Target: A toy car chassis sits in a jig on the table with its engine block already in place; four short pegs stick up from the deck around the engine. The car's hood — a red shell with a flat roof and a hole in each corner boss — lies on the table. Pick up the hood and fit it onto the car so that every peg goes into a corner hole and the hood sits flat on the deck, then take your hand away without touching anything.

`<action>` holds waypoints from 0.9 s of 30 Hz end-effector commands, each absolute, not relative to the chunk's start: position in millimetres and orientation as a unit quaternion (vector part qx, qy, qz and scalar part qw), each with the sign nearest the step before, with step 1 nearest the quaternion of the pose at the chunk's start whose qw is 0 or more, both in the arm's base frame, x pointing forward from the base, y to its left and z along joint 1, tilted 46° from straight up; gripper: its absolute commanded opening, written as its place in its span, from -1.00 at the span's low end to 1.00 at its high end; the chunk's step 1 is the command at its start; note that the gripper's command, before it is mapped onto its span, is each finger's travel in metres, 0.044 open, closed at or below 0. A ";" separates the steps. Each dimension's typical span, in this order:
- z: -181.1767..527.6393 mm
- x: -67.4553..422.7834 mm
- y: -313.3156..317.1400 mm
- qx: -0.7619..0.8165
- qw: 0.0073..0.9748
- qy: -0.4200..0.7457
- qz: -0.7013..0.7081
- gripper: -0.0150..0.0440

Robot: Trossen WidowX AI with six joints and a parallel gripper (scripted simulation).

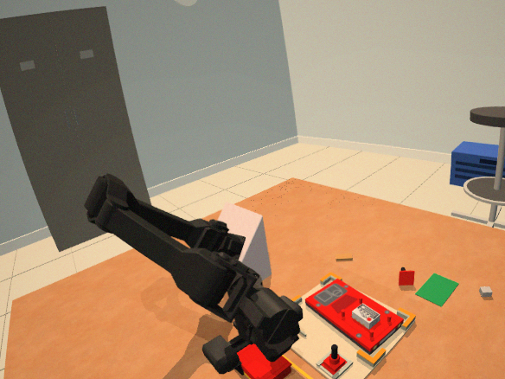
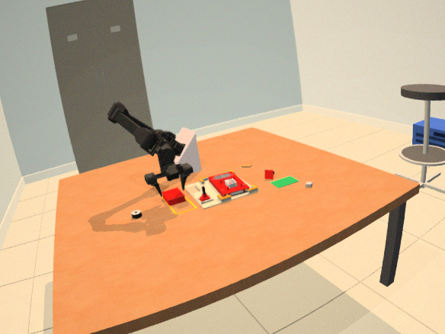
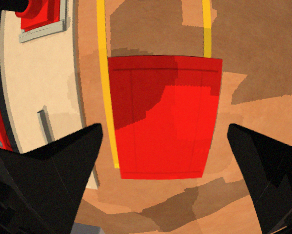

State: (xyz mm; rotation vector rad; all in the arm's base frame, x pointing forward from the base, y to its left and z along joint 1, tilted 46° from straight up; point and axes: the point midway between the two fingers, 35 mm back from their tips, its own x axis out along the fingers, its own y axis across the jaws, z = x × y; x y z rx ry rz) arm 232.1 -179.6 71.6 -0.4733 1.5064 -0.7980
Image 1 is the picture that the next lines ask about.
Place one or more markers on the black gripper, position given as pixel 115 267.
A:
pixel 223 355

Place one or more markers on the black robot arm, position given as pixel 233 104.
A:
pixel 205 271

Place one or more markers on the green flat square mat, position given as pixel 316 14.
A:
pixel 437 289

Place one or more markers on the small orange flat bar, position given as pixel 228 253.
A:
pixel 340 257

